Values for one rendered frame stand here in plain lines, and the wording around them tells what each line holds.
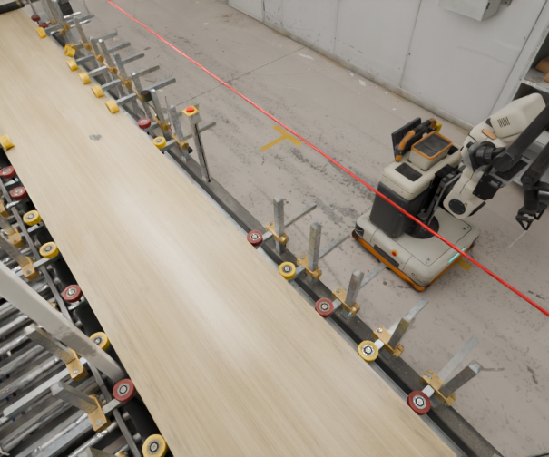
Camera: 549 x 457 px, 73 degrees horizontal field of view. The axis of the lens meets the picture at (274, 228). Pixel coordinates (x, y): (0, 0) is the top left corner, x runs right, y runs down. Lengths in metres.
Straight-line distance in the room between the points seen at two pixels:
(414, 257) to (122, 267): 1.81
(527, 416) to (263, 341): 1.73
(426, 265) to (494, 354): 0.69
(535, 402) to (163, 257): 2.28
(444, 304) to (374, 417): 1.48
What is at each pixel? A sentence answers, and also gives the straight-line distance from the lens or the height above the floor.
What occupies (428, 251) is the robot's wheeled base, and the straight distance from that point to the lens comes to 2.71.
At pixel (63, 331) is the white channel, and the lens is 1.39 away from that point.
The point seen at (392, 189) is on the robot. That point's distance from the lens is 2.40.
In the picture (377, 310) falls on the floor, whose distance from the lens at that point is 2.71.
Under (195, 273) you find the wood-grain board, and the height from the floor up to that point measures 0.90.
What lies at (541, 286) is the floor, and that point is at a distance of 3.26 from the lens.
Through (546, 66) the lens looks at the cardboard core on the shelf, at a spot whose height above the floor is 0.95.
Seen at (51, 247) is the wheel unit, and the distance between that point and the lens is 2.17.
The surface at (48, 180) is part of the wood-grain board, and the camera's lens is 2.55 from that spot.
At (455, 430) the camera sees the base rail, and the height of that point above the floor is 0.70.
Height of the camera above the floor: 2.39
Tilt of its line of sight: 52 degrees down
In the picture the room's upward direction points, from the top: 3 degrees counter-clockwise
